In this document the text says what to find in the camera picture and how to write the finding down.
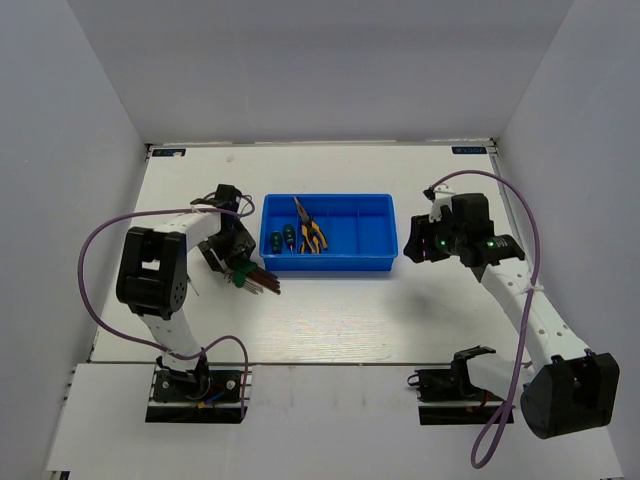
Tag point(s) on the blue label sticker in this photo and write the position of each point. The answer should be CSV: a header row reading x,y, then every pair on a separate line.
x,y
168,152
469,150

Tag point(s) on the yellow black long-nose pliers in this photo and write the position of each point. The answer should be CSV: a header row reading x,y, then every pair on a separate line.
x,y
309,228

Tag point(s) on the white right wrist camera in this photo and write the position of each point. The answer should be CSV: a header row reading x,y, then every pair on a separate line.
x,y
440,196

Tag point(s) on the green hex key set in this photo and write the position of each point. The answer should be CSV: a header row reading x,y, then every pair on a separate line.
x,y
252,278

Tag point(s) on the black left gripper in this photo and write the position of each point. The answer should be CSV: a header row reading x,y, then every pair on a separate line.
x,y
243,243

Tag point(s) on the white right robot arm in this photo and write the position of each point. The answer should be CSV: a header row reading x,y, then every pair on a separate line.
x,y
564,387

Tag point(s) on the blue label sticker left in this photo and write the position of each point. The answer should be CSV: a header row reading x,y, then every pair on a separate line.
x,y
168,152

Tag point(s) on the blue plastic divided bin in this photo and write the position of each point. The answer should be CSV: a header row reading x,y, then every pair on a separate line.
x,y
360,230

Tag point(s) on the blue label sticker right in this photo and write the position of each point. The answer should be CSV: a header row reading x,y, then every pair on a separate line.
x,y
469,150

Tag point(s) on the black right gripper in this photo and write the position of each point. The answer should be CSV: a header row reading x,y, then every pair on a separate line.
x,y
422,228

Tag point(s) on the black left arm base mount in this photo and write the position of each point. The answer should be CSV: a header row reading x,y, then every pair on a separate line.
x,y
222,400

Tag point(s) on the yellow black short pliers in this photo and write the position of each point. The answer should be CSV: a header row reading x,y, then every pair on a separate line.
x,y
310,247

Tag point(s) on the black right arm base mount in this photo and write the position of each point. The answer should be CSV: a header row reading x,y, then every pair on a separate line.
x,y
441,403

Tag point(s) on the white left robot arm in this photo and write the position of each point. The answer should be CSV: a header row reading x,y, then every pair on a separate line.
x,y
153,278

